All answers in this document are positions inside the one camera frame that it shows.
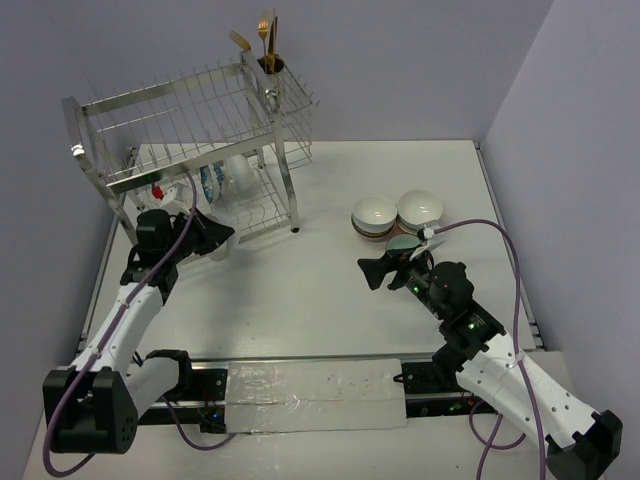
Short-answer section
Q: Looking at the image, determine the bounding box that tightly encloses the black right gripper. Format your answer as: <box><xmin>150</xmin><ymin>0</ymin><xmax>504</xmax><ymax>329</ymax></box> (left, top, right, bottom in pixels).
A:
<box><xmin>357</xmin><ymin>242</ymin><xmax>448</xmax><ymax>319</ymax></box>

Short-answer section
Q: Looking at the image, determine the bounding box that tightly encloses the white bowl front stack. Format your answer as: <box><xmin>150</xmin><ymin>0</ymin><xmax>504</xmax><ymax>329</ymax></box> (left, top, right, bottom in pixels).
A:
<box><xmin>207</xmin><ymin>234</ymin><xmax>239</xmax><ymax>262</ymax></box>

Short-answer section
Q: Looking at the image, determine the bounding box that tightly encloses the blue floral bowl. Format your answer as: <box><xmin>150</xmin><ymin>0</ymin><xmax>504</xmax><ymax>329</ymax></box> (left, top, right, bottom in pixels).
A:
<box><xmin>200</xmin><ymin>163</ymin><xmax>227</xmax><ymax>204</ymax></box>

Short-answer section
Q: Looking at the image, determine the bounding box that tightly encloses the white bowl dark band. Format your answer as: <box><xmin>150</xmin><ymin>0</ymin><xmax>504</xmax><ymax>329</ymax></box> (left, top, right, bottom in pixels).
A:
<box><xmin>225</xmin><ymin>154</ymin><xmax>256</xmax><ymax>194</ymax></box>

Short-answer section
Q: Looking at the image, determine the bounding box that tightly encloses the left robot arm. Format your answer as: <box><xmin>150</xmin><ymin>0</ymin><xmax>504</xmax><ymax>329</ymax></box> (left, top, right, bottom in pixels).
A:
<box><xmin>43</xmin><ymin>209</ymin><xmax>235</xmax><ymax>456</ymax></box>

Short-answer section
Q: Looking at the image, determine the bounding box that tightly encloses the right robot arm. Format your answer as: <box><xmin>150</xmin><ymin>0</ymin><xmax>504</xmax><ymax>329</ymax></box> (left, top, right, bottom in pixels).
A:
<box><xmin>357</xmin><ymin>248</ymin><xmax>623</xmax><ymax>479</ymax></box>

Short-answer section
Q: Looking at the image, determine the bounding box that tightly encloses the stainless steel dish rack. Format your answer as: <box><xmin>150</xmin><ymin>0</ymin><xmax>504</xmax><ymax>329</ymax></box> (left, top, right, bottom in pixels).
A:
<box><xmin>61</xmin><ymin>56</ymin><xmax>315</xmax><ymax>241</ymax></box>

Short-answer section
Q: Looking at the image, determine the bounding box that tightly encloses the white bowl brown pattern stack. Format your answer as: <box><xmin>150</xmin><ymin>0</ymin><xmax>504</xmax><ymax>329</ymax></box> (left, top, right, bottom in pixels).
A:
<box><xmin>351</xmin><ymin>195</ymin><xmax>397</xmax><ymax>240</ymax></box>

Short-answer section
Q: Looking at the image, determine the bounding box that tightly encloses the white bowl orange stack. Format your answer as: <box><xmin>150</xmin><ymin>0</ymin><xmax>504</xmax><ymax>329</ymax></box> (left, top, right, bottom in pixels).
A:
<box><xmin>397</xmin><ymin>189</ymin><xmax>444</xmax><ymax>234</ymax></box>

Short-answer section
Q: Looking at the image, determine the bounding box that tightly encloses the taped white cover sheet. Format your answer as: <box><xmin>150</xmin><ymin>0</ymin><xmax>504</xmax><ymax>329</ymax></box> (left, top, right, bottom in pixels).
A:
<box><xmin>225</xmin><ymin>359</ymin><xmax>407</xmax><ymax>433</ymax></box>

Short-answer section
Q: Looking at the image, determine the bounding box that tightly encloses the perforated steel cutlery holder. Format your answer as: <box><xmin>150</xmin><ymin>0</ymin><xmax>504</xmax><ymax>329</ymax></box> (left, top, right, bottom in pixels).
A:
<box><xmin>241</xmin><ymin>51</ymin><xmax>284</xmax><ymax>113</ymax></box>

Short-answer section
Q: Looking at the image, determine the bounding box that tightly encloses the gold knife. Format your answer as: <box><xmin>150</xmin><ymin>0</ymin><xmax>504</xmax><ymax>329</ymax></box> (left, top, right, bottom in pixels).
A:
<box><xmin>266</xmin><ymin>15</ymin><xmax>278</xmax><ymax>74</ymax></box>

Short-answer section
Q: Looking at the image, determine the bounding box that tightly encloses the gold fork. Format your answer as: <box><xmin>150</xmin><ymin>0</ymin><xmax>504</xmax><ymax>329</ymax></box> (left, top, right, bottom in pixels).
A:
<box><xmin>257</xmin><ymin>10</ymin><xmax>270</xmax><ymax>56</ymax></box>

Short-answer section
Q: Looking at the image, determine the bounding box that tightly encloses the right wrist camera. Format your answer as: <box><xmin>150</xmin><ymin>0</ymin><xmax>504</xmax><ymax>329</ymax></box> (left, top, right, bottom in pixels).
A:
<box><xmin>410</xmin><ymin>225</ymin><xmax>444</xmax><ymax>260</ymax></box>

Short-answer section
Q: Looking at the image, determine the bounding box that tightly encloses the black mounting rail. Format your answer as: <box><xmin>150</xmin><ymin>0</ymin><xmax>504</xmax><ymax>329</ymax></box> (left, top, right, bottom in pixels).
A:
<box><xmin>140</xmin><ymin>357</ymin><xmax>479</xmax><ymax>434</ymax></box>

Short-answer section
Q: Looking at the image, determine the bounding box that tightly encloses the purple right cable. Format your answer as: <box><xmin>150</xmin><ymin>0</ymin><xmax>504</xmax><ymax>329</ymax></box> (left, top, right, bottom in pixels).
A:
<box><xmin>434</xmin><ymin>218</ymin><xmax>551</xmax><ymax>480</ymax></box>

